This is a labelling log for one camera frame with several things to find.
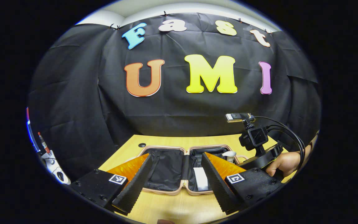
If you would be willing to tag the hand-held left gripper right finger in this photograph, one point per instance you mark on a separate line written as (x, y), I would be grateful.
(216, 186)

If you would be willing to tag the white pump bottle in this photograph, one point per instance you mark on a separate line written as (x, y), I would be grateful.
(229, 154)

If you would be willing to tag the white and red device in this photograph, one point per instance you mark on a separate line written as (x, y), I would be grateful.
(54, 169)

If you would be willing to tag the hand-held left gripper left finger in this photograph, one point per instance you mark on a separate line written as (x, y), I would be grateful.
(135, 186)

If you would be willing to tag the beige suitcase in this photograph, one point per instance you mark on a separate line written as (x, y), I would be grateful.
(166, 168)

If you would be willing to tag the small white tube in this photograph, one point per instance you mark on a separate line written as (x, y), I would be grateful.
(200, 179)

